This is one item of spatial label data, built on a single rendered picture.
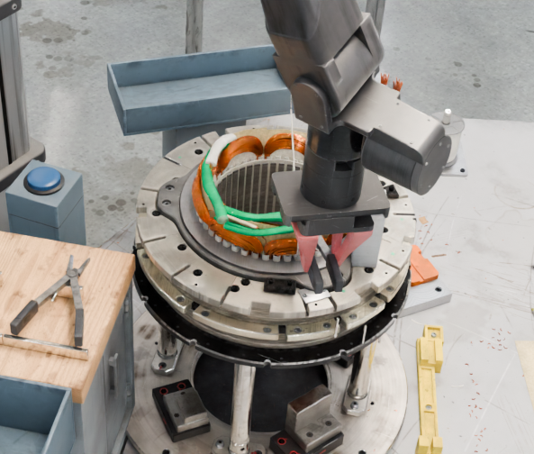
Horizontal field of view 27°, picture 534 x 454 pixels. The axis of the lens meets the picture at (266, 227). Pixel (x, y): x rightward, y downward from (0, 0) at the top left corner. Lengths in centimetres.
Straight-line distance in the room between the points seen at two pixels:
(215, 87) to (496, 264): 51
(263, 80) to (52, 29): 205
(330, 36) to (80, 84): 249
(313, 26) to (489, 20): 296
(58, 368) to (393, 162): 41
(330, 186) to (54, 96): 234
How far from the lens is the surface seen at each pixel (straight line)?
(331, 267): 111
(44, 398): 117
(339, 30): 91
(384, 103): 97
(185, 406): 142
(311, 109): 95
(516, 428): 154
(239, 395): 132
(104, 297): 123
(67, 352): 117
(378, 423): 147
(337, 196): 103
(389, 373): 153
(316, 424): 141
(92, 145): 314
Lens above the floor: 195
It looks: 42 degrees down
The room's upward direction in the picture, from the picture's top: 5 degrees clockwise
